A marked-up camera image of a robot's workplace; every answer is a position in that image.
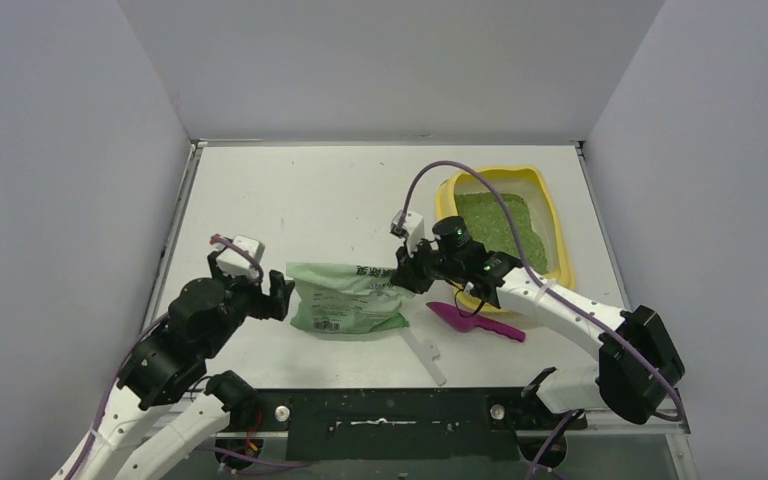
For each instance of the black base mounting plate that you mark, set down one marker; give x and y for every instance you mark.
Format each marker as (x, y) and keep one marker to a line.
(393, 424)

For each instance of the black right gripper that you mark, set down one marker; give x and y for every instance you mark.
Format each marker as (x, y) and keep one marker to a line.
(413, 268)

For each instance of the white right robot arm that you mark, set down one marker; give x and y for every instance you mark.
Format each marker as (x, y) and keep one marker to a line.
(636, 365)

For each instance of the green litter in box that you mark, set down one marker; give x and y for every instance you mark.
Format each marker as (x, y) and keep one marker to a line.
(488, 224)

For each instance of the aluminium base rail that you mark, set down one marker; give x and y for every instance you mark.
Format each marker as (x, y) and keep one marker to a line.
(594, 445)

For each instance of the magenta plastic scoop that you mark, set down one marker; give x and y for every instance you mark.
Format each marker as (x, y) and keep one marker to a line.
(463, 322)

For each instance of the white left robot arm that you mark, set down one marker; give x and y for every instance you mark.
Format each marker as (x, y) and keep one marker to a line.
(166, 360)

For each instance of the green cat litter bag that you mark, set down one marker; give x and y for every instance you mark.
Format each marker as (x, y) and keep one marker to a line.
(347, 299)

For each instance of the white bag sealing clip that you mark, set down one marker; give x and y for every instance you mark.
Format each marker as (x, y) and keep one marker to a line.
(427, 353)

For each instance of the yellow litter box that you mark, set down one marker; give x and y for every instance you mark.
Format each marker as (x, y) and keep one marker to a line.
(527, 182)

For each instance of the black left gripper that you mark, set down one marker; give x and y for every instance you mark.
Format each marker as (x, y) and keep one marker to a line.
(277, 303)

